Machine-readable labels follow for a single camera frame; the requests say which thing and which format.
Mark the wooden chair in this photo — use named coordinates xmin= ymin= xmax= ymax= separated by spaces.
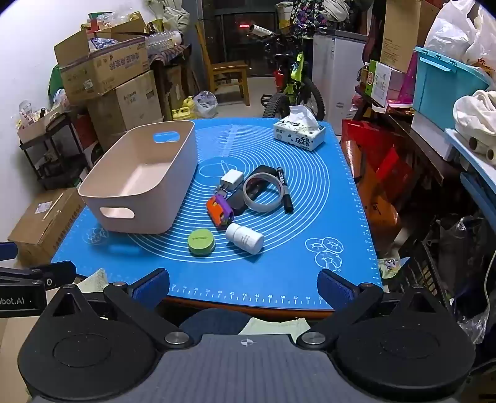
xmin=196 ymin=21 xmax=250 ymax=107

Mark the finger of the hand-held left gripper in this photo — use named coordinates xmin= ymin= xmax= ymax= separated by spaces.
xmin=0 ymin=261 xmax=77 ymax=289
xmin=0 ymin=242 xmax=18 ymax=265

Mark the large white plastic bag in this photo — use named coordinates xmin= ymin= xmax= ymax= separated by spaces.
xmin=424 ymin=0 xmax=496 ymax=68

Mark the black marker pen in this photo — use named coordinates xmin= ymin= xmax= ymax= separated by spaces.
xmin=276 ymin=166 xmax=294 ymax=214

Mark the beige plastic basket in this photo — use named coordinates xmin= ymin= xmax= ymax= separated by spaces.
xmin=77 ymin=120 xmax=199 ymax=235

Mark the dark blue cloth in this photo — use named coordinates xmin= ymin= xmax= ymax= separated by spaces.
xmin=178 ymin=308 xmax=252 ymax=342

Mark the pack of clear bottles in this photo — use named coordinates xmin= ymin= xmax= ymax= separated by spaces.
xmin=145 ymin=31 xmax=183 ymax=55

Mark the floral cloth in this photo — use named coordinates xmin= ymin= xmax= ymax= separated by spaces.
xmin=290 ymin=0 xmax=330 ymax=28

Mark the white pill bottle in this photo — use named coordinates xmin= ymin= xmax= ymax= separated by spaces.
xmin=225 ymin=222 xmax=265 ymax=255

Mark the open printed cardboard box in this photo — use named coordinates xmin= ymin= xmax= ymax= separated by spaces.
xmin=53 ymin=29 xmax=150 ymax=105

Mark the light blue shelf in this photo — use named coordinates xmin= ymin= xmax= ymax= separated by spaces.
xmin=444 ymin=128 xmax=496 ymax=233

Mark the orange purple toy keychain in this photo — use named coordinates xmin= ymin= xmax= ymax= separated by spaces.
xmin=206 ymin=186 xmax=234 ymax=226

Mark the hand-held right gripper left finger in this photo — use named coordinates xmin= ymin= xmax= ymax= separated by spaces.
xmin=50 ymin=267 xmax=194 ymax=348

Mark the dark grey small case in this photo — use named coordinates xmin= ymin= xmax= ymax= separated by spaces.
xmin=227 ymin=191 xmax=247 ymax=216

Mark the black rectangular device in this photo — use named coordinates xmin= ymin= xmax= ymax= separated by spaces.
xmin=245 ymin=165 xmax=280 ymax=202

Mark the black green bicycle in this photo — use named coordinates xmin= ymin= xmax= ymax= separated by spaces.
xmin=248 ymin=23 xmax=326 ymax=121

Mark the tall brown cardboard box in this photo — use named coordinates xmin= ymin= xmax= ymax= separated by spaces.
xmin=380 ymin=0 xmax=440 ymax=74

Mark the light blue storage bin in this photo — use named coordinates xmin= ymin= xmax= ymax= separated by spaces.
xmin=412 ymin=46 xmax=491 ymax=121

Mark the black plastic crate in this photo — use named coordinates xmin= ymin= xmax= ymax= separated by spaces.
xmin=387 ymin=232 xmax=452 ymax=311

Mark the small cardboard box with packets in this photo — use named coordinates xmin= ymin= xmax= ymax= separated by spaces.
xmin=16 ymin=110 xmax=63 ymax=144

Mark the clear plastic bag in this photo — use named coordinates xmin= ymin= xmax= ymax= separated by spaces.
xmin=438 ymin=217 xmax=493 ymax=343

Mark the white tissue pack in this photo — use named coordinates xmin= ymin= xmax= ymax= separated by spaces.
xmin=273 ymin=104 xmax=326 ymax=151

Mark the large plain cardboard box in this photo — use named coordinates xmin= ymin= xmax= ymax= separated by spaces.
xmin=87 ymin=72 xmax=163 ymax=144

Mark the green round tin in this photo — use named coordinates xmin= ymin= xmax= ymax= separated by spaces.
xmin=188 ymin=228 xmax=216 ymax=256

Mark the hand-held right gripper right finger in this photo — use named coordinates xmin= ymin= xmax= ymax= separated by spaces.
xmin=296 ymin=268 xmax=450 ymax=348

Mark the orange paper bag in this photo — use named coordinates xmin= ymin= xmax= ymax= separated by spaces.
xmin=354 ymin=166 xmax=400 ymax=241

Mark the snack wrapper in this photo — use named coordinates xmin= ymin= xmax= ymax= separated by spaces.
xmin=378 ymin=258 xmax=411 ymax=280

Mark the green white carton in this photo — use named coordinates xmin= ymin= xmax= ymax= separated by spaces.
xmin=366 ymin=60 xmax=405 ymax=109

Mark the dark wooden table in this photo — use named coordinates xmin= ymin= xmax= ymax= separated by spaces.
xmin=149 ymin=44 xmax=192 ymax=121

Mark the tied plastic bag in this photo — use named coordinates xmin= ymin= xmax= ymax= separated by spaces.
xmin=193 ymin=91 xmax=219 ymax=119

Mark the white tape ring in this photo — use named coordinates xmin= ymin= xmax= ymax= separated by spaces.
xmin=243 ymin=173 xmax=282 ymax=212

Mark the low cardboard box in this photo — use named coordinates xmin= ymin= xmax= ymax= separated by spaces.
xmin=8 ymin=188 xmax=86 ymax=266

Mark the pale green curtain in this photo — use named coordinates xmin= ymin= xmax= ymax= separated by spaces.
xmin=162 ymin=0 xmax=190 ymax=29

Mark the white charger plug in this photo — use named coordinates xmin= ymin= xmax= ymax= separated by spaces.
xmin=219 ymin=169 xmax=244 ymax=191

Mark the black shelf cart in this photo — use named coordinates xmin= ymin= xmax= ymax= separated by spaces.
xmin=19 ymin=112 xmax=91 ymax=190

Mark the cream cloth with buttons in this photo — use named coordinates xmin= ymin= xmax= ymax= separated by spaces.
xmin=453 ymin=90 xmax=496 ymax=161

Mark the blue silicone mat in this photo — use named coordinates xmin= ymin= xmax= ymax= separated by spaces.
xmin=51 ymin=118 xmax=383 ymax=311

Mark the red paper bag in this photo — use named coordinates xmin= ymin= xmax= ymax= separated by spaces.
xmin=341 ymin=119 xmax=413 ymax=183

